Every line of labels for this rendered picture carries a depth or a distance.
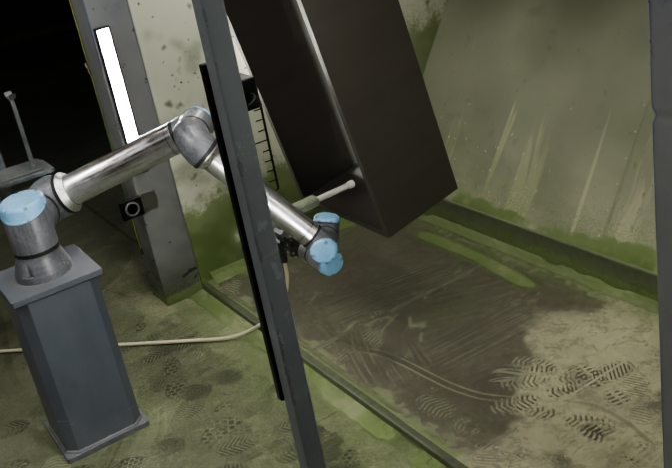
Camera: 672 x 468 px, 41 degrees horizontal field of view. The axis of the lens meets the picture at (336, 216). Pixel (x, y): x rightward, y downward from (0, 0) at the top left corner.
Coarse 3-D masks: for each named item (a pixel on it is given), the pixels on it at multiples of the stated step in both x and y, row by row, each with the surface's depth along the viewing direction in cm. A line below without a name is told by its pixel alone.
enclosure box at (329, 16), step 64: (256, 0) 335; (320, 0) 281; (384, 0) 295; (256, 64) 342; (320, 64) 358; (384, 64) 302; (320, 128) 366; (384, 128) 308; (320, 192) 370; (384, 192) 315; (448, 192) 333
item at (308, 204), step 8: (344, 184) 350; (352, 184) 350; (328, 192) 346; (336, 192) 347; (304, 200) 341; (312, 200) 340; (320, 200) 344; (304, 208) 339; (312, 208) 341; (280, 248) 340; (280, 256) 342
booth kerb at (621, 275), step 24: (456, 216) 416; (480, 216) 400; (504, 240) 391; (528, 240) 377; (552, 240) 364; (576, 264) 357; (600, 264) 345; (624, 264) 334; (624, 288) 338; (648, 288) 328
